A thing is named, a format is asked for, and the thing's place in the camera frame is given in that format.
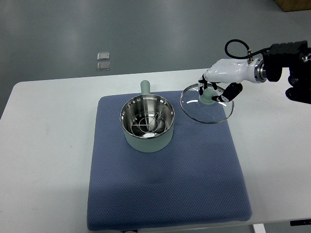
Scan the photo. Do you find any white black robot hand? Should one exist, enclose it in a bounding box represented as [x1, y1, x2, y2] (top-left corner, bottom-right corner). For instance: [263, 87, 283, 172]
[198, 59, 267, 104]

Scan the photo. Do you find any glass lid with green knob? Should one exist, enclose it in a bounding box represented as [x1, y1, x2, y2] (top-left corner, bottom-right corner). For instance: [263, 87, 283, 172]
[180, 83, 235, 124]

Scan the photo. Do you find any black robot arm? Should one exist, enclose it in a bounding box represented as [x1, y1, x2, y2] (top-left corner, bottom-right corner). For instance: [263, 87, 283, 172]
[262, 40, 311, 104]

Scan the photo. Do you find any mint green electric pot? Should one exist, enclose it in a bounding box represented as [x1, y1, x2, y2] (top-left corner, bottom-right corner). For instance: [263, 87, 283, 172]
[120, 80, 175, 153]

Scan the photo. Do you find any cardboard box corner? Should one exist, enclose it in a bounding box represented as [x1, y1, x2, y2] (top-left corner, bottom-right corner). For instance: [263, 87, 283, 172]
[275, 0, 311, 12]

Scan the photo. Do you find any blue textured cushion mat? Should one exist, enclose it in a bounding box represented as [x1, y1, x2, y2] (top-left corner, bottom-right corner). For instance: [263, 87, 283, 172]
[87, 91, 252, 231]

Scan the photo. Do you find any lower silver floor plate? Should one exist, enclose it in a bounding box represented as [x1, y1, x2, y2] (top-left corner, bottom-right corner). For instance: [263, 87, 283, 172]
[97, 61, 110, 71]

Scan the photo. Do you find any silver floor plate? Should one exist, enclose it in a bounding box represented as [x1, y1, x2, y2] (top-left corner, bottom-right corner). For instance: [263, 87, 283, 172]
[97, 51, 110, 61]
[97, 61, 110, 71]

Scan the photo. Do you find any upper silver floor plate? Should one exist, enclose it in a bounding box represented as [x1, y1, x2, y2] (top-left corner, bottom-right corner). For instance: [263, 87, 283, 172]
[97, 51, 110, 61]

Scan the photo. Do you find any white table leg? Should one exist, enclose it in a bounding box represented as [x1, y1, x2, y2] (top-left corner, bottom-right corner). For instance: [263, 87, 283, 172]
[252, 224, 266, 233]

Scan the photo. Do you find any black table control panel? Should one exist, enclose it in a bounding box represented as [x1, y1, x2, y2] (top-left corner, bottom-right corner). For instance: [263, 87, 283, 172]
[290, 219, 311, 226]

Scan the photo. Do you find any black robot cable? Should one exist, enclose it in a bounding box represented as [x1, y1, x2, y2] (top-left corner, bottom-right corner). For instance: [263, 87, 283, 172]
[224, 39, 271, 60]

